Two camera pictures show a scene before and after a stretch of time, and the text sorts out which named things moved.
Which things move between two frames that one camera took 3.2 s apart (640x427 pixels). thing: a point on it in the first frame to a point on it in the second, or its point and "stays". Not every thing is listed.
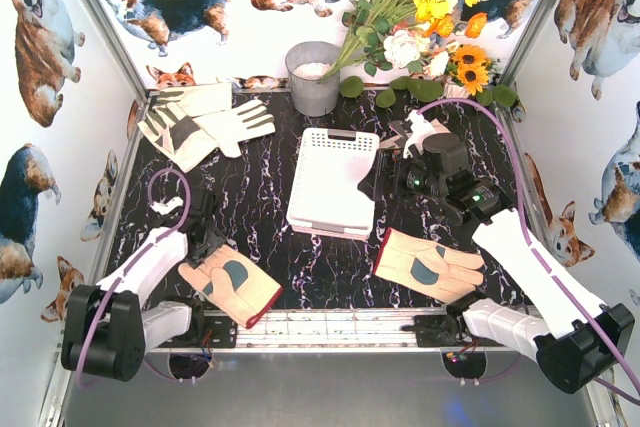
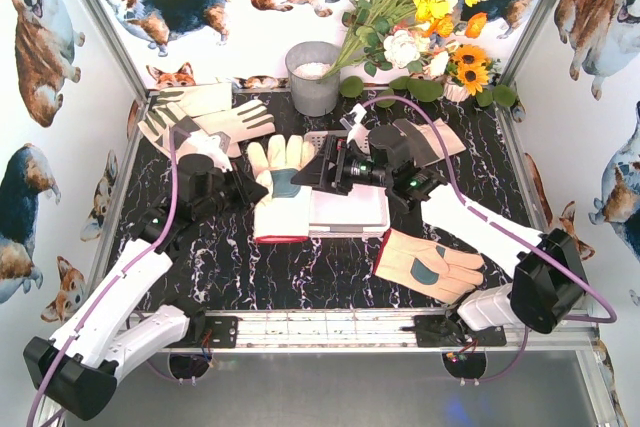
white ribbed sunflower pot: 454,90 stays
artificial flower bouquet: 408,8 stays
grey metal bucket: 307,62 stays
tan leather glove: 442,274 stays
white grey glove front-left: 188,140 stays
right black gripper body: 379,173 to 335,167
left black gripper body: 208,235 to 240,187
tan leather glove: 235,284 to 283,215
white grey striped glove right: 418,131 stays
